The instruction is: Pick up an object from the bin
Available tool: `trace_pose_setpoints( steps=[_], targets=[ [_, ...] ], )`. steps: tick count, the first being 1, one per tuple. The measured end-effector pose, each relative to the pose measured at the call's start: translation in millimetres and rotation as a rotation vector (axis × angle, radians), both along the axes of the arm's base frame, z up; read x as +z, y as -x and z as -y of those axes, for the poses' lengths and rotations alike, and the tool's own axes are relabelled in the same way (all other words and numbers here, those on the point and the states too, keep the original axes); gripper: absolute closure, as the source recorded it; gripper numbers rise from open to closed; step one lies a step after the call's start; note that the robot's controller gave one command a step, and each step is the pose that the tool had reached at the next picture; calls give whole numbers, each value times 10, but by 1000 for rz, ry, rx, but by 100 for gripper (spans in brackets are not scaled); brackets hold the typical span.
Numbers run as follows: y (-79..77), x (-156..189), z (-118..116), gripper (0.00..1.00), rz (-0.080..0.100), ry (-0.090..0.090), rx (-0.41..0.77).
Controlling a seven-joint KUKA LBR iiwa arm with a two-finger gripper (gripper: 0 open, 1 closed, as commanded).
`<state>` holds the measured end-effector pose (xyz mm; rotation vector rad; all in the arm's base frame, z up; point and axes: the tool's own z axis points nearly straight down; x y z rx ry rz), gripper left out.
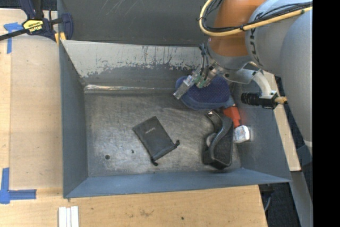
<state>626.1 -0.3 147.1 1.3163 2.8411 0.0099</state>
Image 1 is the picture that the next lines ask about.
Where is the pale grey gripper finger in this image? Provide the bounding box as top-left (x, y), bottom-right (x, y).
top-left (173, 82), bottom-right (197, 100)
top-left (175, 77), bottom-right (194, 94)

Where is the dark blue cloth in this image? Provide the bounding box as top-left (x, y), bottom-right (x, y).
top-left (181, 75), bottom-right (236, 111)

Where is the grey metal bin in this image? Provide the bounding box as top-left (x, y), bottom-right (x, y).
top-left (56, 0), bottom-right (293, 199)

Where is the black and grey brush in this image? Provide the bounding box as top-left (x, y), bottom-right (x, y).
top-left (201, 111), bottom-right (235, 171)

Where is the white bottle with orange cap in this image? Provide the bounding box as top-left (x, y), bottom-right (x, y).
top-left (222, 105), bottom-right (251, 144)

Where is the pale wood flat board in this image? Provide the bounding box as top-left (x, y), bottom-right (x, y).
top-left (9, 34), bottom-right (64, 191)

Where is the black cylinder on white bracket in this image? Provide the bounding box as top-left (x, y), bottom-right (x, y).
top-left (240, 71), bottom-right (288, 111)

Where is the black drawstring pouch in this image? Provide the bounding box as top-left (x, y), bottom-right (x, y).
top-left (132, 115), bottom-right (181, 167)

